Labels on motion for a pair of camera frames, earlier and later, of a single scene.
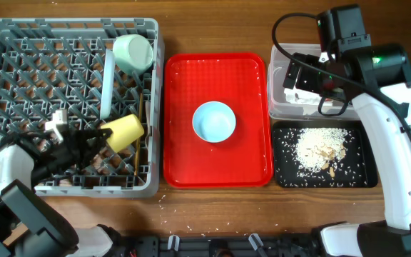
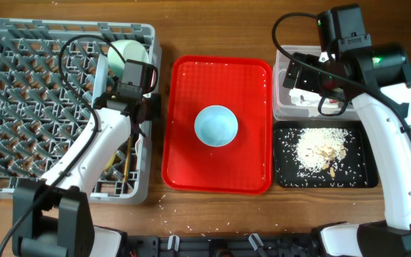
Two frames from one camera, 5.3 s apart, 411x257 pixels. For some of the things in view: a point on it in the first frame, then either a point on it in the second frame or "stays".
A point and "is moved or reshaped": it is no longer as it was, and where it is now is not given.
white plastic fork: x=148 y=110 is moved or reshaped
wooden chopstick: x=138 y=148 to x=127 y=160
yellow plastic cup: x=125 y=130 is moved or reshaped
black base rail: x=220 y=246 stays
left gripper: x=85 y=148 to x=156 y=113
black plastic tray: x=322 y=154 stays
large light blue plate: x=107 y=84 is moved or reshaped
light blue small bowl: x=213 y=121 is moved or reshaped
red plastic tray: x=239 y=81 stays
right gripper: x=304 y=78 stays
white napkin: x=297 y=96 is moved or reshaped
